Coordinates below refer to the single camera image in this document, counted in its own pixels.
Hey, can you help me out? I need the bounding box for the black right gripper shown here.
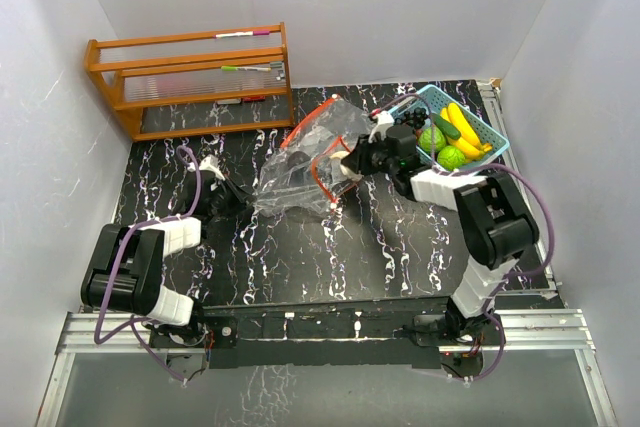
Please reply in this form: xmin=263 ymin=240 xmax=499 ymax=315
xmin=342 ymin=132 xmax=397 ymax=177

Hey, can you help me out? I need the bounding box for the clear zip bag red seal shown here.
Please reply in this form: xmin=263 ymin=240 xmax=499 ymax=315
xmin=280 ymin=94 xmax=373 ymax=161

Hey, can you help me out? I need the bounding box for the clear bag with green food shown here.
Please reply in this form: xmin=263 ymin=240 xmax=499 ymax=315
xmin=253 ymin=136 xmax=357 ymax=216

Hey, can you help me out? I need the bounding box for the dark fake grape bunch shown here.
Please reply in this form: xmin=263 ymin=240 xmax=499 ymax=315
xmin=400 ymin=107 xmax=429 ymax=131

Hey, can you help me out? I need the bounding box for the green fake lime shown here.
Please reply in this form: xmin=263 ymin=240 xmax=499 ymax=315
xmin=437 ymin=145 xmax=467 ymax=171
xmin=418 ymin=125 xmax=448 ymax=153

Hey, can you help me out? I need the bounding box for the green fake cucumber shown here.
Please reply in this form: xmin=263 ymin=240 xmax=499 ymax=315
xmin=432 ymin=114 xmax=461 ymax=140

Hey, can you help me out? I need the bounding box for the yellow fake banana bunch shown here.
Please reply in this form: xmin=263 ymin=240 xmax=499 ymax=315
xmin=440 ymin=103 xmax=493 ymax=161

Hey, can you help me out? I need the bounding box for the white fake garlic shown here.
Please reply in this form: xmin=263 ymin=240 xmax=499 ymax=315
xmin=330 ymin=151 xmax=363 ymax=182

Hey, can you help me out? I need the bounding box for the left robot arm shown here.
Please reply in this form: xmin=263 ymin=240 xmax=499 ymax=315
xmin=80 ymin=171 xmax=254 ymax=346

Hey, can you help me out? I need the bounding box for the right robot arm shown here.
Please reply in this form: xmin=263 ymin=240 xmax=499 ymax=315
xmin=331 ymin=125 xmax=539 ymax=345

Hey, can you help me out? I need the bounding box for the light blue plastic basket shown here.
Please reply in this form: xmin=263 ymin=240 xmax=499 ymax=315
xmin=388 ymin=85 xmax=510 ymax=171

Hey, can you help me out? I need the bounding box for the orange wooden rack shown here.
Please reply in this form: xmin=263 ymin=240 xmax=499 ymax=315
xmin=83 ymin=23 xmax=297 ymax=142

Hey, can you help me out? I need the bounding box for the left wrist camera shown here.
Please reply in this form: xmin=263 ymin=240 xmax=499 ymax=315
xmin=199 ymin=155 xmax=226 ymax=181

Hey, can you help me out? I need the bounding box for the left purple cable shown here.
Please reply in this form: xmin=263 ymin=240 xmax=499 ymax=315
xmin=93 ymin=145 xmax=204 ymax=383

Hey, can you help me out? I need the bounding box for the purple cable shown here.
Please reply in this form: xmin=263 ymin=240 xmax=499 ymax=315
xmin=93 ymin=145 xmax=204 ymax=383
xmin=382 ymin=94 xmax=556 ymax=383

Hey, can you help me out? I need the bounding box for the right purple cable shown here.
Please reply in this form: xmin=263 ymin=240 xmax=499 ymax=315
xmin=382 ymin=94 xmax=556 ymax=383

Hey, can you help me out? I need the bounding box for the aluminium frame rail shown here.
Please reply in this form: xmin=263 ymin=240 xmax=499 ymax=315
xmin=55 ymin=309 xmax=595 ymax=354

